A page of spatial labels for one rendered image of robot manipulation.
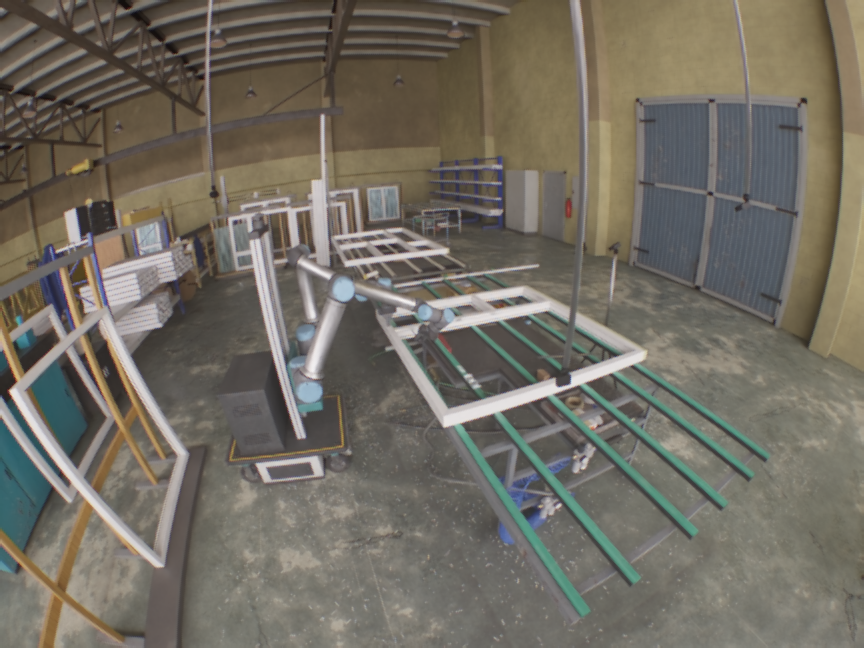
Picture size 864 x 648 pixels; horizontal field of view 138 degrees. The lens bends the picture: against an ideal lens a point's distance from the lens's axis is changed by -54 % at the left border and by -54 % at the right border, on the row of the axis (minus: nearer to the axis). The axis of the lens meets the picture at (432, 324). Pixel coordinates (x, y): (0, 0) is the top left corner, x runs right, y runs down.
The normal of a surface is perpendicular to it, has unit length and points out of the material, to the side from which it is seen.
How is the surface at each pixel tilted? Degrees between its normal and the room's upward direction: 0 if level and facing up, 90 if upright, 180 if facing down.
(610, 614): 0
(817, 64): 90
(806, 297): 90
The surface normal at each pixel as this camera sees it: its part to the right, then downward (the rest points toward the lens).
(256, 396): 0.26, 0.38
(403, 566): -0.04, -0.91
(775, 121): -0.94, 0.17
